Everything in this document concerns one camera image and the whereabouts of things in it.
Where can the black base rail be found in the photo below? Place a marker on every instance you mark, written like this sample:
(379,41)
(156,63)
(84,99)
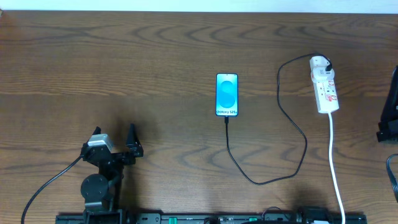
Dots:
(155,218)

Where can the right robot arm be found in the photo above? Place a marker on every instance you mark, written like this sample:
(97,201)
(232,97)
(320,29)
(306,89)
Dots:
(388,124)

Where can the blue Galaxy smartphone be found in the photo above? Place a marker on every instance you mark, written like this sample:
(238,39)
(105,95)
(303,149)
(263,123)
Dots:
(227,97)

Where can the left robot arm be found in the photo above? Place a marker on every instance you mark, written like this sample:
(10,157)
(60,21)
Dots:
(101,191)

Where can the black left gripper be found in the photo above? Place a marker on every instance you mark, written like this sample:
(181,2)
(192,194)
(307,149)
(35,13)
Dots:
(115,155)

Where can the white charger plug adapter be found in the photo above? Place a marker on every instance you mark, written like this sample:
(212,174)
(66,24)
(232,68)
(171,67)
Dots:
(320,66)

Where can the white power strip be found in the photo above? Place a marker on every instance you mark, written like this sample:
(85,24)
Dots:
(325,90)

